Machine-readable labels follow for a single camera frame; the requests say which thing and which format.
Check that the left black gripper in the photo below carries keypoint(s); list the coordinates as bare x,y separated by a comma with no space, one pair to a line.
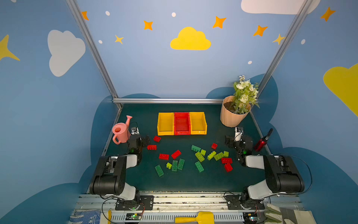
143,140

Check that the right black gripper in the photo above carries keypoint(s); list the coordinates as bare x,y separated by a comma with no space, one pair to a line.
232,141

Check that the small red lego brick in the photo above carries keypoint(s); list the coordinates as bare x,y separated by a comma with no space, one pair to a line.
157,139

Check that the red long lego brick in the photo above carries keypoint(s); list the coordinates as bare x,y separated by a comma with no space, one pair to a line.
163,157

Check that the small red lego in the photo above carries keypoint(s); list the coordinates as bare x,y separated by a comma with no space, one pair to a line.
214,146

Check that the dark green lego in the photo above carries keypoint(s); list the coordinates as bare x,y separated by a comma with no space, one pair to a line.
181,164
174,166
159,170
195,148
199,166

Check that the dark green lego top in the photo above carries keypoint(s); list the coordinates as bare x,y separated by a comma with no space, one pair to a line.
195,148

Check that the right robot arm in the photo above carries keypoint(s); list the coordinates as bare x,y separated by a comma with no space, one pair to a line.
281,173

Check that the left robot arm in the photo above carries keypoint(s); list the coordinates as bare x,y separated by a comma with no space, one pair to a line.
110,174

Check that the pink watering can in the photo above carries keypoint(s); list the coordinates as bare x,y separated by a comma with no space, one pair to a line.
121,131

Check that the beige ribbed flower pot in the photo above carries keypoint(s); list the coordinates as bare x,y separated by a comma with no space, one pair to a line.
230,119

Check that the left yellow bin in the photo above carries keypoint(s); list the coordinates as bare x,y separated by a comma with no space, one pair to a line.
165,126

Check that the yellow bin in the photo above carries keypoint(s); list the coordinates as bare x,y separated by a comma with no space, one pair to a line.
165,126
198,123

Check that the lime lego tilted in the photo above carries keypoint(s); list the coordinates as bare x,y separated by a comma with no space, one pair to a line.
211,155

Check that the small lime lego left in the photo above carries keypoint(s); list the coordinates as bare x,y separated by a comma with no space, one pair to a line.
169,165

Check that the small lime lego center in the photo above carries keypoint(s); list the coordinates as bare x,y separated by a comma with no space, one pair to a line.
203,152

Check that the dark green lego upright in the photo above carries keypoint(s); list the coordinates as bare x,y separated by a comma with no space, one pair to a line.
174,166

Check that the lime long lego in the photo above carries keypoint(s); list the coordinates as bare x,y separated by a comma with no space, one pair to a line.
199,156

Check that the dark green lego tilted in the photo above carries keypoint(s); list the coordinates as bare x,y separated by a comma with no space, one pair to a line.
181,164

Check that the right yellow bin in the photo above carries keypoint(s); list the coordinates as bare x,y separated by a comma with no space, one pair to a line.
198,123

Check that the red middle bin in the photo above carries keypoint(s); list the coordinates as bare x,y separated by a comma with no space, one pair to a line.
182,124

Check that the white artificial flower plant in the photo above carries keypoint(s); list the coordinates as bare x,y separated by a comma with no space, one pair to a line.
245,96

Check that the right circuit board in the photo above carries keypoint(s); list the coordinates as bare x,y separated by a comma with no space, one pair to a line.
250,218

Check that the circuit board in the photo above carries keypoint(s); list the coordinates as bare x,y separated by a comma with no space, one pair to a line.
133,217
250,218

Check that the left circuit board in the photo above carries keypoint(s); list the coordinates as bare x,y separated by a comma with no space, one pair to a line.
133,217

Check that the grey work glove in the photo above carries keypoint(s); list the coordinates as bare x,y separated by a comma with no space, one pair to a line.
277,215

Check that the yellow toy shovel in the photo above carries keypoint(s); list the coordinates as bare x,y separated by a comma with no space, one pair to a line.
203,217

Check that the blue white woven cloth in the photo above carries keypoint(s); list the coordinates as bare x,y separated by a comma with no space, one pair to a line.
85,217

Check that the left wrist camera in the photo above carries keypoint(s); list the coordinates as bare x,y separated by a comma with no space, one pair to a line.
134,131

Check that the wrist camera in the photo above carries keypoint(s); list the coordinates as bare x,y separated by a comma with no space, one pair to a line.
239,131
134,131

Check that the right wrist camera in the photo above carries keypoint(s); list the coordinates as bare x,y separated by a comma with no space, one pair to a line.
239,131

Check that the aluminium back rail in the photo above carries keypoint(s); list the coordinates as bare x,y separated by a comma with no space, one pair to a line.
166,101

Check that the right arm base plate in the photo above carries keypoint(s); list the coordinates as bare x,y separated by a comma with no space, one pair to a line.
234,202

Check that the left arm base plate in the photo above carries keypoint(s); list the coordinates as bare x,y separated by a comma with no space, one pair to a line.
139,203

